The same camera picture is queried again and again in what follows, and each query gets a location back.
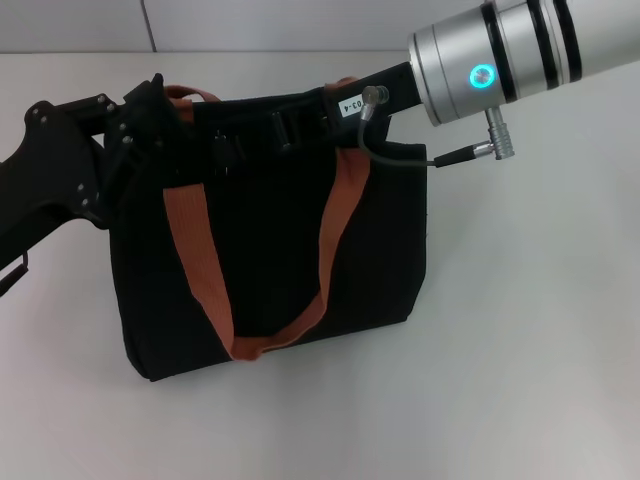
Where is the black bag with orange handles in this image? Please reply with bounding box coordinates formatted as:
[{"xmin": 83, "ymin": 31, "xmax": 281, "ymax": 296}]
[{"xmin": 107, "ymin": 73, "xmax": 431, "ymax": 385}]

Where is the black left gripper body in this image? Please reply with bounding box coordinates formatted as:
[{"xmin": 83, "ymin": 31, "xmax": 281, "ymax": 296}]
[{"xmin": 0, "ymin": 102, "xmax": 110, "ymax": 274}]

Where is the right gripper grey cable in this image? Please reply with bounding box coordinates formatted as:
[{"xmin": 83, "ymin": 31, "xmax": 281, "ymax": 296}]
[{"xmin": 357, "ymin": 84, "xmax": 517, "ymax": 170}]

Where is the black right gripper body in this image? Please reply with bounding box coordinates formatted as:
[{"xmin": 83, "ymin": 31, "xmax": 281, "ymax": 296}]
[{"xmin": 323, "ymin": 62, "xmax": 426, "ymax": 147}]

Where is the thin black strap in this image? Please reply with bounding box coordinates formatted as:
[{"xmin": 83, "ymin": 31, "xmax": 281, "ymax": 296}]
[{"xmin": 0, "ymin": 252, "xmax": 32, "ymax": 297}]

